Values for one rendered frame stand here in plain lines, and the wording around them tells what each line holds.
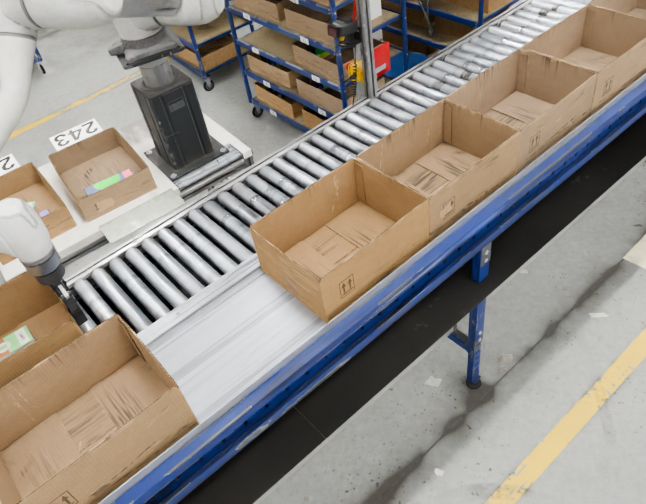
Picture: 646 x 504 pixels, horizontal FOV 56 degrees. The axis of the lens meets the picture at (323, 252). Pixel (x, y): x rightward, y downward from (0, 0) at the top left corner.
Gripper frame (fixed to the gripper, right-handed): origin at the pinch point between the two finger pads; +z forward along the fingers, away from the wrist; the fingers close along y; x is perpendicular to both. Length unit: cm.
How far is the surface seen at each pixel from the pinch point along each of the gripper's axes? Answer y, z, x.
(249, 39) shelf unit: 157, 31, -169
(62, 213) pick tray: 53, 3, -17
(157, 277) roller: 6.1, 10.5, -26.4
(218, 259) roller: -2.3, 10.7, -44.9
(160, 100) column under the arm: 50, -20, -64
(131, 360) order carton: -29.8, -3.3, -3.2
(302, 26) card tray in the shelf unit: 100, 7, -167
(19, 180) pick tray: 91, 5, -14
